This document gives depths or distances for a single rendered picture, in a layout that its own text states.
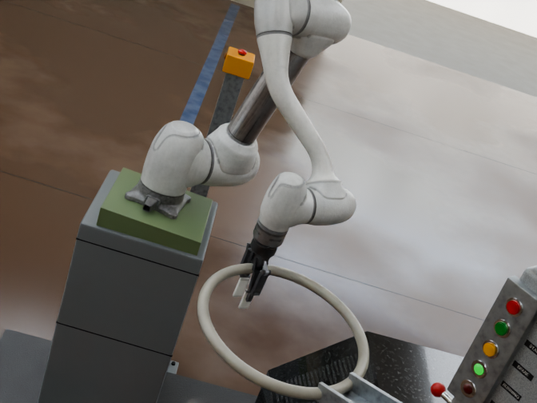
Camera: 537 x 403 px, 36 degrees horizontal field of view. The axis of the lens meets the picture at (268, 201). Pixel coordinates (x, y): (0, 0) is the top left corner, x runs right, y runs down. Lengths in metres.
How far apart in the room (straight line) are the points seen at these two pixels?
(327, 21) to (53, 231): 2.03
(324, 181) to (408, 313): 2.11
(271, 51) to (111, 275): 0.90
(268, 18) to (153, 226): 0.74
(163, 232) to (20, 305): 1.10
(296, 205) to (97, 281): 0.80
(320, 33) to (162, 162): 0.64
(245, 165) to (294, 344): 1.27
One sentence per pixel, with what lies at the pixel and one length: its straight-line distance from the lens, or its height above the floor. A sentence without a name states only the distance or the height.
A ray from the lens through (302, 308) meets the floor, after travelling 3.99.
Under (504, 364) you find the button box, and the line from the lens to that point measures 1.62.
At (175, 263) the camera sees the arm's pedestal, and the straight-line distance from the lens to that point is 2.60.
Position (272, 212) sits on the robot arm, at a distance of 2.20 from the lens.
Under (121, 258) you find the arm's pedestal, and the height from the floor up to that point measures 0.72.
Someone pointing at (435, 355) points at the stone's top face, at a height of 0.82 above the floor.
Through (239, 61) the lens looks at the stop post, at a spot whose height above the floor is 1.06.
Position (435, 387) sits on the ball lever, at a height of 1.18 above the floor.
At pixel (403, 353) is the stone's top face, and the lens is 2.50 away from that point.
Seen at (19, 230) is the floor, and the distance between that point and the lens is 3.95.
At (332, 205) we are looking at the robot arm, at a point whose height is 1.20.
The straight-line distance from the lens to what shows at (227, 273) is 2.28.
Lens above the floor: 2.18
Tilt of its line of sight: 27 degrees down
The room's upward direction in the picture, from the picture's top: 20 degrees clockwise
